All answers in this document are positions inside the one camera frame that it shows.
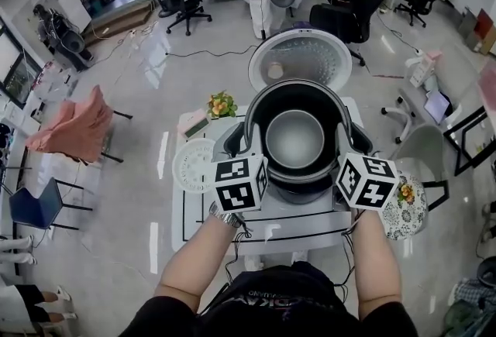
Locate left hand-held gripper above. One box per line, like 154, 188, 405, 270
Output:
211, 121, 270, 215

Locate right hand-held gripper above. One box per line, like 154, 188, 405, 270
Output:
332, 121, 401, 213

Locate dark pot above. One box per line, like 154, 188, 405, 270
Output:
243, 79, 353, 184

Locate white steamer tray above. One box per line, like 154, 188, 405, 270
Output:
171, 137, 218, 195

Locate person's left forearm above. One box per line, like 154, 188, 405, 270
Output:
158, 213, 243, 304

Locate person's right forearm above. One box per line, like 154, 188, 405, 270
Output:
348, 207, 403, 310

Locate potted orange flowers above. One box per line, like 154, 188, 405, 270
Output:
205, 90, 239, 120

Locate pink digital clock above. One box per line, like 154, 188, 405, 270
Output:
177, 108, 211, 140

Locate white office chair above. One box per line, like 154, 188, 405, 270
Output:
380, 55, 464, 146

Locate pale moulded chair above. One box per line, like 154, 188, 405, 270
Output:
390, 123, 451, 213

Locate small orange flower bunch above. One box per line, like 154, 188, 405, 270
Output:
397, 183, 417, 205

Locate silver wristwatch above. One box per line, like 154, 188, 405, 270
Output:
208, 201, 243, 229

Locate purple flat pad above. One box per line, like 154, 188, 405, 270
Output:
422, 88, 453, 126

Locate floral patterned stool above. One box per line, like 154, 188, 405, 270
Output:
381, 170, 429, 242

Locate white and pink carton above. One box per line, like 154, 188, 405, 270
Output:
404, 49, 443, 89

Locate dark blue rice cooker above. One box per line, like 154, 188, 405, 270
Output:
247, 28, 354, 205

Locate black framed desk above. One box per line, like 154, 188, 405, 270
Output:
443, 105, 496, 178

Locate person's black t-shirt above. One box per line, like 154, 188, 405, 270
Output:
119, 261, 420, 337

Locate red brown boards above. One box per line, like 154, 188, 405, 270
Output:
458, 7, 496, 57

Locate pink cloth covered chair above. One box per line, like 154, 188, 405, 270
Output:
24, 84, 134, 165

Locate wooden platform step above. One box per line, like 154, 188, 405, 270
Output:
78, 0, 159, 49

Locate green plastic bag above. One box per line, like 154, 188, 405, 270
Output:
443, 297, 482, 333

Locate blue chair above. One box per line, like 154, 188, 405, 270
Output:
8, 177, 95, 232

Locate black framed window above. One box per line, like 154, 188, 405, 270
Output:
0, 16, 43, 108

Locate black floor cable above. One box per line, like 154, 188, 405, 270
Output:
164, 28, 269, 58

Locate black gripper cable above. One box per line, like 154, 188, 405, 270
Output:
222, 217, 255, 290
332, 209, 367, 290

